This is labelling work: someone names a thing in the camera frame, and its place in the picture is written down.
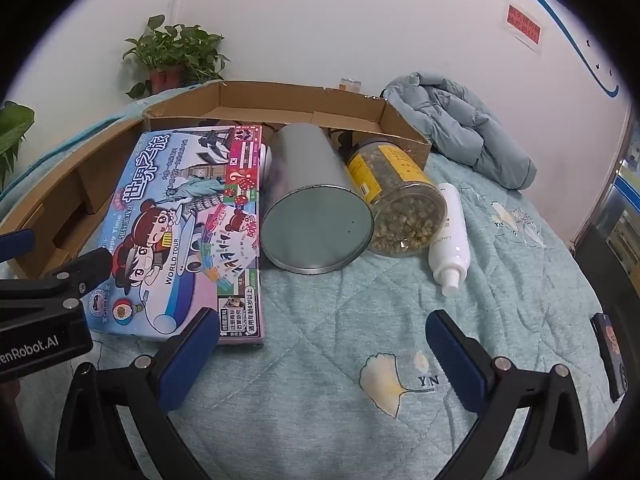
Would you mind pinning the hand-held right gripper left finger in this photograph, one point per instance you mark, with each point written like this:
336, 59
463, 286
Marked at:
192, 355

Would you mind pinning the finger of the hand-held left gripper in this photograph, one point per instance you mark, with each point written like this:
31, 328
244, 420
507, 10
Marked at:
75, 272
15, 246

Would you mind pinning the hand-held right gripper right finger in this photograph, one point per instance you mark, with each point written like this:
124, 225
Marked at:
450, 355

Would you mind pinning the cartoon board game box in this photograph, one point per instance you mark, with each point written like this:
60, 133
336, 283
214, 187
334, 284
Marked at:
175, 220

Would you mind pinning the grey metal tin can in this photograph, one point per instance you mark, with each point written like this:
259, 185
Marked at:
310, 210

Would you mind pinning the brown cardboard box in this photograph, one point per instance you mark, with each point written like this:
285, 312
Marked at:
235, 105

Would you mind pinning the green leafy plant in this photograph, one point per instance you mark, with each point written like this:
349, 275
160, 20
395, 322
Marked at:
12, 135

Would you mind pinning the white spray bottle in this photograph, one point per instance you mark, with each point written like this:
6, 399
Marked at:
450, 240

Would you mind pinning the black phone with bear case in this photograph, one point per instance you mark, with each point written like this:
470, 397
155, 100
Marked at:
610, 355

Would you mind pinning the dried flower jar yellow label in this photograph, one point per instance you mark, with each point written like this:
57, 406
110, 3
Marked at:
395, 195

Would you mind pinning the grey-blue puffer jacket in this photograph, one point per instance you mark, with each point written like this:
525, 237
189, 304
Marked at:
460, 125

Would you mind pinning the potted plant in red pot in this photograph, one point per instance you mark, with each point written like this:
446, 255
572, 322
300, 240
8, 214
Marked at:
175, 52

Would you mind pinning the small glass jar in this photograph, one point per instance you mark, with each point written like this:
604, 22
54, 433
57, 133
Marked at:
350, 85

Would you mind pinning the red wall sign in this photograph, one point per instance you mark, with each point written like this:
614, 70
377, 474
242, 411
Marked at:
524, 24

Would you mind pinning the blue curved wall decal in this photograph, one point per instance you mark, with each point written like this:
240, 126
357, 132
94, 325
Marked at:
565, 25

